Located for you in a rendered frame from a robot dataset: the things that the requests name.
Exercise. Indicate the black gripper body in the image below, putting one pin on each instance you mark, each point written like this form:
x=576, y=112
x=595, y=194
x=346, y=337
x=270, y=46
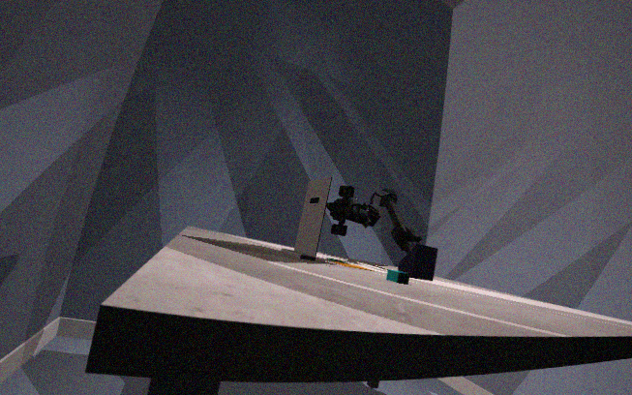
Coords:
x=352, y=213

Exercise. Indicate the cyan block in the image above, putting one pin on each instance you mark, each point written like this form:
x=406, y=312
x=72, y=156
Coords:
x=398, y=277

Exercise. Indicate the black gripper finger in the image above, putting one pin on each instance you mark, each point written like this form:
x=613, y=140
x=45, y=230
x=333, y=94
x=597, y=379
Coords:
x=340, y=202
x=337, y=214

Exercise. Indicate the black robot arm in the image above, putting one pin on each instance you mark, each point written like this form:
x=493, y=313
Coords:
x=404, y=236

